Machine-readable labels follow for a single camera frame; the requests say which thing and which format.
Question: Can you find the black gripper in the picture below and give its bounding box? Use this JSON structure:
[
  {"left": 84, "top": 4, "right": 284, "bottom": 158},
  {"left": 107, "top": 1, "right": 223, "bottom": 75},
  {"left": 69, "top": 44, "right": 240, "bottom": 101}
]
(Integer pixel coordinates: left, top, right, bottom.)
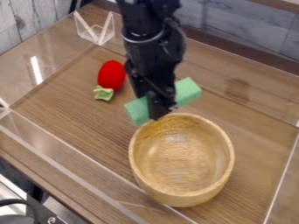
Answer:
[{"left": 123, "top": 34, "right": 185, "bottom": 120}]

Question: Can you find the green rectangular block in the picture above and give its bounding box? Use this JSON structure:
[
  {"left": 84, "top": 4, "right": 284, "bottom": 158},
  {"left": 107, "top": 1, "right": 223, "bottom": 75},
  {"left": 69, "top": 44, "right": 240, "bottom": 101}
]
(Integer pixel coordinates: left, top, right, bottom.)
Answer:
[{"left": 124, "top": 77, "right": 201, "bottom": 126}]

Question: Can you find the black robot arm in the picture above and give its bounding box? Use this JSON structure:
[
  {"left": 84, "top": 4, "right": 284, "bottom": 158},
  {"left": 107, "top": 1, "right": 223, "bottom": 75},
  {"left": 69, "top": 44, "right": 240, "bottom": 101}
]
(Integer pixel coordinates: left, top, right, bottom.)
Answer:
[{"left": 116, "top": 0, "right": 185, "bottom": 120}]

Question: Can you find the brown wooden bowl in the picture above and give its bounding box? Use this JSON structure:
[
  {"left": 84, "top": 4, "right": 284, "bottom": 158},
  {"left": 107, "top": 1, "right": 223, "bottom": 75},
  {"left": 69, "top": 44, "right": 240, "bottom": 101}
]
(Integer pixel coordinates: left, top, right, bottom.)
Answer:
[{"left": 128, "top": 113, "right": 235, "bottom": 207}]

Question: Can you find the red plush strawberry toy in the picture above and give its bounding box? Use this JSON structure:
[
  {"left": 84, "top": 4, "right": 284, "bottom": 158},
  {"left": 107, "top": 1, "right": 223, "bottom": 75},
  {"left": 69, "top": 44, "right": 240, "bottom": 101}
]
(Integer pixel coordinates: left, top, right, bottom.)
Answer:
[{"left": 93, "top": 60, "right": 127, "bottom": 101}]

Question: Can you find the black stand base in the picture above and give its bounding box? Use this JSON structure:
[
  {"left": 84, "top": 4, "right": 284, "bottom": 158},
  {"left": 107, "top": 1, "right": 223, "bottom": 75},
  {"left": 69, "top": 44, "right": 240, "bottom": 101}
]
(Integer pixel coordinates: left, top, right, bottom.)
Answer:
[{"left": 0, "top": 193, "right": 60, "bottom": 224}]

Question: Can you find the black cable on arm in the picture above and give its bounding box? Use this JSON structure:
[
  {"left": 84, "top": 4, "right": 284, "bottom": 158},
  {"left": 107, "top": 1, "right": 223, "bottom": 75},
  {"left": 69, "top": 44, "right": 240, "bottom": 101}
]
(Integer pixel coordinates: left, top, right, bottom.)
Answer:
[{"left": 163, "top": 17, "right": 188, "bottom": 64}]

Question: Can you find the clear acrylic corner bracket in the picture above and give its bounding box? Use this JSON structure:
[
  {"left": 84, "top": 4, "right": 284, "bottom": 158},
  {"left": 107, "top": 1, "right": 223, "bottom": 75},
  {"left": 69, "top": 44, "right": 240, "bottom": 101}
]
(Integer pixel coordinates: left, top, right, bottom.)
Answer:
[{"left": 73, "top": 11, "right": 115, "bottom": 46}]

